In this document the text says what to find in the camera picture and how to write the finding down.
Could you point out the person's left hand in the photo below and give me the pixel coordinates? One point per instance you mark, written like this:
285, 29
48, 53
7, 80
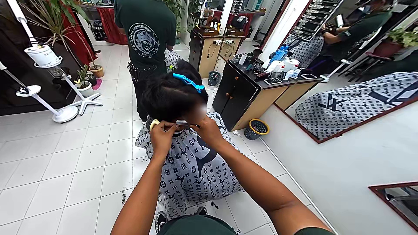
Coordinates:
160, 140

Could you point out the person's right hand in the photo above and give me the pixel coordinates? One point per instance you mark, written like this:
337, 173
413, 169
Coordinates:
209, 132

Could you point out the person's right fingers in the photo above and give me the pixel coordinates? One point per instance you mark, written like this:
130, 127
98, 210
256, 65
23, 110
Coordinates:
198, 126

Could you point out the person's left fingers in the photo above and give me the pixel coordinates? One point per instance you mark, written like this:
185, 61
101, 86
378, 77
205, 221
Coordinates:
165, 123

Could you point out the person's left thumb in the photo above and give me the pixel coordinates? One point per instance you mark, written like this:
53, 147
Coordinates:
172, 128

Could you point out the silver straight razor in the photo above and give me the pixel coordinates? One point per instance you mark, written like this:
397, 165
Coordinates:
182, 122

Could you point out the person's right forearm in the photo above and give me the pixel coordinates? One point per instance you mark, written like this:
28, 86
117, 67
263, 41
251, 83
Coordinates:
258, 178

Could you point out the person's left forearm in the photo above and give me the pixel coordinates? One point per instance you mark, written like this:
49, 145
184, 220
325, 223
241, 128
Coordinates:
142, 194

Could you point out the pale yellow curved object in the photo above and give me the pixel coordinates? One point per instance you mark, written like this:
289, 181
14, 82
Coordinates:
153, 124

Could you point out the monogram patterned barber cape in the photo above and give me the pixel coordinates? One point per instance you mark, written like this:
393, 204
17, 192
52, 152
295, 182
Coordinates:
196, 169

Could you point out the bright blue hair clip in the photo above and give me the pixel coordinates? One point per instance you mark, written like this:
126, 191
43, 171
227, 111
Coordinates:
188, 82

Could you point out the black and wood cabinet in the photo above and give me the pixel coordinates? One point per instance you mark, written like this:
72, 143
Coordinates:
238, 98

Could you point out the dark grey mesh bin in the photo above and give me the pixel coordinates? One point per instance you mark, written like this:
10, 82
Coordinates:
214, 78

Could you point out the mesh bin with yellow rim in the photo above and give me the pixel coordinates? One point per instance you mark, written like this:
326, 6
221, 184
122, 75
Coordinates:
255, 130

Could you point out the black belt tool pouch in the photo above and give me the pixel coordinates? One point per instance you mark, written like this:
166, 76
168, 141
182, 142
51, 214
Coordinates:
138, 71

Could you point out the patterned white cape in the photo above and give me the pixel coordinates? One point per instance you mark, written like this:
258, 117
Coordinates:
171, 58

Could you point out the brown wooden cabinet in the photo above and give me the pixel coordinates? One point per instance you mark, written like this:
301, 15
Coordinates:
204, 52

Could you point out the pink plant saucer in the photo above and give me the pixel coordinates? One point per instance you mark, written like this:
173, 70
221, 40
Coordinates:
97, 85

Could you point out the white cylindrical container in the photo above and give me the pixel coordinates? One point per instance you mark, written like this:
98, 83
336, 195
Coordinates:
242, 59

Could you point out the plant in white pot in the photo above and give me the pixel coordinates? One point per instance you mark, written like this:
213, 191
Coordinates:
85, 88

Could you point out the smartphone with white edge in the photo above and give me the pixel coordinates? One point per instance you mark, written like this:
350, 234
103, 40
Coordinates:
273, 81

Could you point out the plant in dark pot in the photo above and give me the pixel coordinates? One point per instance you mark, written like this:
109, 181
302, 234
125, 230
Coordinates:
90, 78

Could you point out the person's body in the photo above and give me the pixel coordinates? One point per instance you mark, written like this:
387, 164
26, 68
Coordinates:
196, 226

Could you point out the small white blue bottle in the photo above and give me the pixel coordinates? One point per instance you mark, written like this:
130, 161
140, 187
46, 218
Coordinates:
288, 74

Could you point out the blue spray bottle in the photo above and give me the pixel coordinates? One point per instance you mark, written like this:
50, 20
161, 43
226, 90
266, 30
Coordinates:
277, 56

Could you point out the red curtain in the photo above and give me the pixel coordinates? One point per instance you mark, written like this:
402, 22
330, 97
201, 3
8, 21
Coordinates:
73, 36
111, 26

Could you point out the green leafy plant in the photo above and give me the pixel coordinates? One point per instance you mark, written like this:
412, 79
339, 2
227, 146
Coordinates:
176, 9

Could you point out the white lamp stand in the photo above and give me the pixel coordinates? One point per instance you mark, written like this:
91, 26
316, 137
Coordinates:
49, 104

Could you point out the white steamer on stand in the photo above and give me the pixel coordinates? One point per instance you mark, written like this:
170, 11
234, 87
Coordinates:
42, 55

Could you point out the tall spiky potted plant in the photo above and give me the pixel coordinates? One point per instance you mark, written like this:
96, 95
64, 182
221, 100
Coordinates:
55, 22

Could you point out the dark glossy cabinet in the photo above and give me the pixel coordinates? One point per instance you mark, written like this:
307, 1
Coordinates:
23, 78

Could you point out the large red-framed mirror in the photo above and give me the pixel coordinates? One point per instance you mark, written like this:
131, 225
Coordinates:
346, 98

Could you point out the small red-framed mirror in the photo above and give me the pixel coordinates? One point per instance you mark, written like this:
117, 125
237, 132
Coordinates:
398, 199

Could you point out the tall wall mirror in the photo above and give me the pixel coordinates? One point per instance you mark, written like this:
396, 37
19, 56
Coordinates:
209, 9

